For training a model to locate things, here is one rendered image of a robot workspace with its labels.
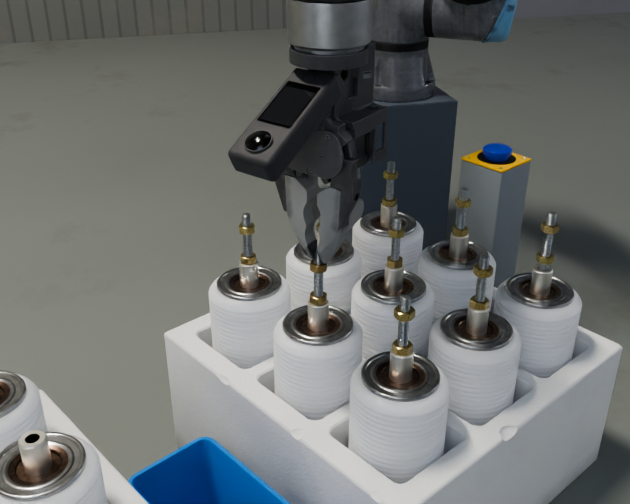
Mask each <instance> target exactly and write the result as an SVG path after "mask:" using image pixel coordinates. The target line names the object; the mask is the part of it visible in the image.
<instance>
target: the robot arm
mask: <svg viewBox="0 0 630 504"><path fill-rule="evenodd" d="M517 1H518V0H287V40H288V42H289V43H291V44H290V45H289V62H290V63H291V64H293V65H295V66H297V67H301V68H305V69H307V70H305V69H300V68H295V69H294V70H293V72H292V73H291V74H290V75H289V77H288V78H287V79H286V80H285V81H284V83H283V84H282V85H281V86H280V88H279V89H278V90H277V91H276V93H275V94H274V95H273V96H272V98H271V99H270V100H269V101H268V103H267V104H266V105H265V106H264V107H263V109H262V110H261V111H260V112H259V114H258V115H257V116H256V117H255V119H254V120H253V121H252V122H251V124H250V125H249V126H248V127H247V128H246V130H245V131H244V132H243V133H242V135H241V136H240V137H239V138H238V140H237V141H236V142H235V143H234V145H233V146H232V147H231V148H230V149H229V151H228V156H229V158H230V160H231V162H232V164H233V166H234V168H235V170H236V171H238V172H242V173H245V174H248V175H251V176H255V177H258V178H261V179H264V180H267V181H271V182H275V184H276V187H277V190H278V193H279V197H280V200H281V203H282V206H283V209H284V211H285V212H287V215H288V218H289V221H290V224H291V226H292V228H293V230H294V232H295V234H296V235H297V237H298V239H299V241H300V243H301V245H302V246H303V248H304V250H305V252H306V253H307V255H308V257H309V258H310V259H312V260H314V251H315V250H316V251H317V254H318V256H319V258H320V260H321V262H322V263H323V264H326V263H327V262H329V261H330V260H331V259H332V258H333V257H334V256H335V254H336V253H337V252H338V250H339V248H340V246H341V244H342V242H343V240H344V237H345V235H346V233H347V232H348V231H349V230H350V229H351V228H352V226H353V225H354V224H355V223H356V222H357V221H358V220H359V219H360V217H361V216H362V213H363V210H364V202H363V200H362V199H361V198H359V196H360V193H361V187H362V177H361V175H360V172H359V171H358V169H359V168H360V167H362V166H364V165H366V164H367V162H368V161H369V160H371V163H372V164H375V163H377V162H378V161H380V160H382V159H383V158H385V157H386V142H387V121H388V106H383V105H378V104H375V103H374V102H373V100H374V101H381V102H395V103H401V102H414V101H420V100H424V99H427V98H430V97H432V96H433V95H434V93H435V77H434V73H433V69H432V65H431V61H430V57H429V52H428V44H429V37H433V38H445V39H458V40H470V41H481V42H482V43H486V42H502V41H504V40H505V39H507V37H508V36H509V33H510V30H511V26H512V22H513V18H514V14H515V10H516V6H517ZM374 110H375V111H374ZM382 123H383V132H382V147H381V148H379V149H377V150H376V138H377V126H378V125H380V124H382ZM318 177H320V178H321V180H322V182H323V184H328V183H330V182H331V184H330V187H328V188H326V189H325V188H320V187H319V185H318ZM320 216H321V223H320V226H319V228H318V233H319V244H318V246H317V239H316V237H315V234H314V224H315V221H316V220H317V219H318V218H319V217H320Z"/></svg>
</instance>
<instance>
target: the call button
mask: <svg viewBox="0 0 630 504"><path fill-rule="evenodd" d="M483 154H484V155H485V158H486V159H488V160H491V161H497V162H501V161H506V160H508V157H510V156H511V155H512V148H510V147H509V146H507V145H505V144H500V143H491V144H487V145H485V146H484V147H483Z"/></svg>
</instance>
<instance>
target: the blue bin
mask: <svg viewBox="0 0 630 504"><path fill-rule="evenodd" d="M127 482H128V483H129V484H130V485H131V486H132V487H133V488H134V489H135V490H136V491H137V492H138V493H139V494H140V495H141V497H142V498H143V499H144V500H145V501H146V502H147V503H148V504H290V503H289V502H288V501H287V500H286V499H284V498H283V497H282V496H281V495H280V494H279V493H277V492H276V491H275V490H274V489H273V488H271V487H270V486H269V485H268V484H267V483H266V482H264V481H263V480H262V479H261V478H260V477H258V476H257V475H256V474H255V473H254V472H253V471H251V470H250V469H249V468H248V467H247V466H245V465H244V464H243V463H242V462H241V461H240V460H238V459H237V458H236V457H235V456H234V455H232V454H231V453H230V452H229V451H228V450H227V449H225V448H224V447H223V446H222V445H221V444H219V443H218V442H217V441H216V440H214V439H212V438H210V437H200V438H197V439H195V440H193V441H191V442H190V443H188V444H186V445H184V446H183V447H181V448H179V449H177V450H176V451H174V452H172V453H170V454H169V455H167V456H165V457H163V458H162V459H160V460H158V461H156V462H154V463H153V464H151V465H149V466H147V467H146V468H144V469H142V470H140V471H139V472H137V473H135V474H134V475H132V476H131V477H130V478H129V479H128V481H127Z"/></svg>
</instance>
